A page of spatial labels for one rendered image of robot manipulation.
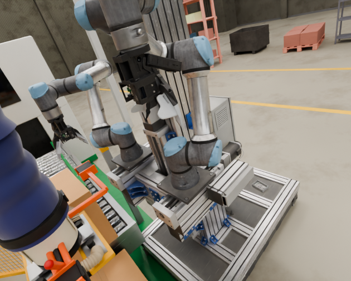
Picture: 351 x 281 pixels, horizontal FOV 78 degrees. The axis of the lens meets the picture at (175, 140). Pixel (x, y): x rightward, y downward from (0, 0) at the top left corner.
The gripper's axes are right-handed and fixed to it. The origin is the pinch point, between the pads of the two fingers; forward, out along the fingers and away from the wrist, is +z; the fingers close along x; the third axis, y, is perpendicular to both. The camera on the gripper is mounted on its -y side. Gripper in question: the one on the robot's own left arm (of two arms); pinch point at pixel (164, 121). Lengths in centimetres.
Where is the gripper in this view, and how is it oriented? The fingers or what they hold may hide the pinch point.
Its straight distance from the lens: 60.7
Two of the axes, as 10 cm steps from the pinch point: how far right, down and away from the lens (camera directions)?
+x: 6.8, 2.1, -7.0
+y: -6.9, 5.1, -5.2
